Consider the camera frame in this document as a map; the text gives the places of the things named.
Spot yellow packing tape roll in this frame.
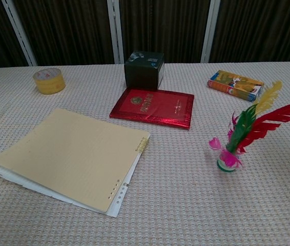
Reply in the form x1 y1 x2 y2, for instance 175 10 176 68
33 68 66 96

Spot grey aluminium extrusion bar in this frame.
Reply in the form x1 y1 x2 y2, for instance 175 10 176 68
1 0 37 67
106 0 125 64
200 0 221 64

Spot beige loose-leaf paper pad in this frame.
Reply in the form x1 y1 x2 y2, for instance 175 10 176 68
0 107 151 213

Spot white punched loose-leaf sheets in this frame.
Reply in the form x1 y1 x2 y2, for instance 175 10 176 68
0 151 146 226

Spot woven beige tablecloth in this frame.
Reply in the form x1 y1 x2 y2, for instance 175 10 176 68
0 60 290 246

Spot red foil certificate booklet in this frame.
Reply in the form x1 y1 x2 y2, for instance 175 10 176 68
109 88 195 132

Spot dark green cube box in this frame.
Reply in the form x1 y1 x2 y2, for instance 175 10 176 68
123 50 165 91

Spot colourful small carton box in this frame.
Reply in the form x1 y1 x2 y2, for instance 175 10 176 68
206 70 265 103

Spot colourful feather shuttlecock green base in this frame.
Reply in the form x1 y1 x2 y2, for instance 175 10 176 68
209 80 290 173

